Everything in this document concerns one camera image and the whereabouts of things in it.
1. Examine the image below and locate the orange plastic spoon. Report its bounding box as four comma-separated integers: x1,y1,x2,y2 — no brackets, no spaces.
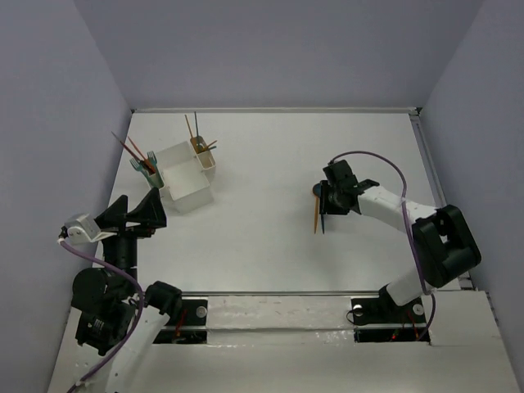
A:
314,196,320,234

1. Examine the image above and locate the blue round spoon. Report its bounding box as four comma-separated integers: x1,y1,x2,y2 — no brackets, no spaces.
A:
312,183,325,233

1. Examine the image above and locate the steel knife black handle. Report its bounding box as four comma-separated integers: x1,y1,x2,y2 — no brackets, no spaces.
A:
111,132,142,163

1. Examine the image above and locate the teal plastic fork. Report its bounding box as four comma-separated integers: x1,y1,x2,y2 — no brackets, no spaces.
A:
129,158,153,186

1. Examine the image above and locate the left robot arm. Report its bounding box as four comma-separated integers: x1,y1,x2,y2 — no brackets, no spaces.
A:
58,187,186,392

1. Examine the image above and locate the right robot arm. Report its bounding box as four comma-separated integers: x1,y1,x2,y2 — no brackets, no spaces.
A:
314,160,481,321

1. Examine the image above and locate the white perforated basket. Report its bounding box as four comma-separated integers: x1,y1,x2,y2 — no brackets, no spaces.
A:
156,142,214,215

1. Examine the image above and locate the cream right side caddy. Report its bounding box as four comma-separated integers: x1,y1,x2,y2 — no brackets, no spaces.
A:
190,136,216,183

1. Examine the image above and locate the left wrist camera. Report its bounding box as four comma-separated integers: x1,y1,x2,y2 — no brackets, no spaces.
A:
64,214,114,245

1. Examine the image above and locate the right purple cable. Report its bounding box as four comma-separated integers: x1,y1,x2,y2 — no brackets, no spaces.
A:
329,151,437,328

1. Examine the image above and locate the purple cable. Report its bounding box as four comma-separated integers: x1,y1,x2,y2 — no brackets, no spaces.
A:
329,151,437,328
56,237,147,390

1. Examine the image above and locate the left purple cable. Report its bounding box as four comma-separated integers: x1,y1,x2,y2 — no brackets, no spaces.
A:
56,237,147,390

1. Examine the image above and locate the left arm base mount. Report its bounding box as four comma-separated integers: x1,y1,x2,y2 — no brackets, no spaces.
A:
153,296,208,345

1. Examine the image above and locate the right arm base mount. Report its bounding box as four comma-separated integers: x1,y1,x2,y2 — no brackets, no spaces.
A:
346,297,430,343

